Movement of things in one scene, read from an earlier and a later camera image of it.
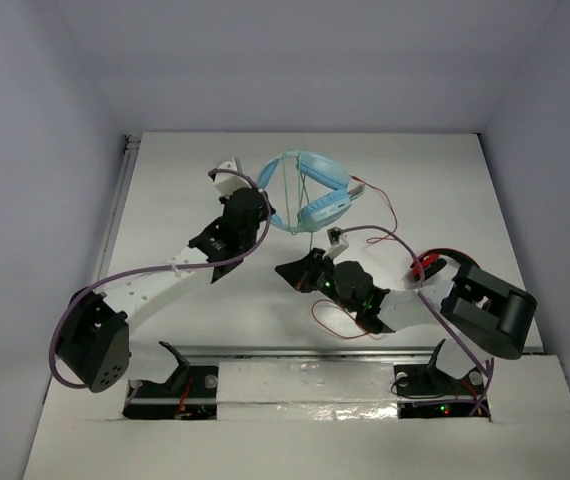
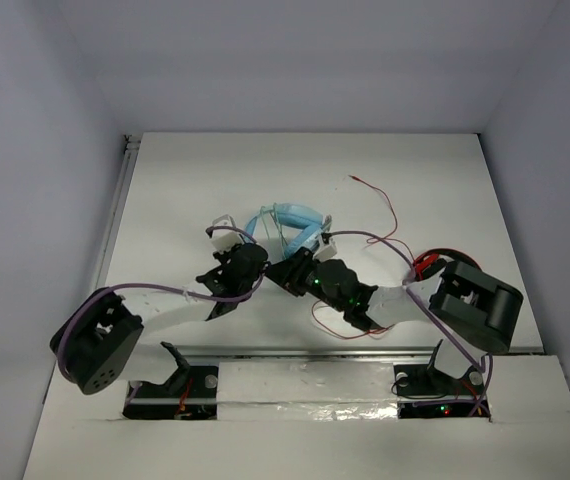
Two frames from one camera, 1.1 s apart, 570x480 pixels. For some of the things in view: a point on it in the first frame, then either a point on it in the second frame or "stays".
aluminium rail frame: x=312 y=246 stays
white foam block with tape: x=309 y=391 stays
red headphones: x=433 y=260 stays
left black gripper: x=258 y=201 -> x=238 y=259
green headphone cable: x=293 y=181 -> x=281 y=233
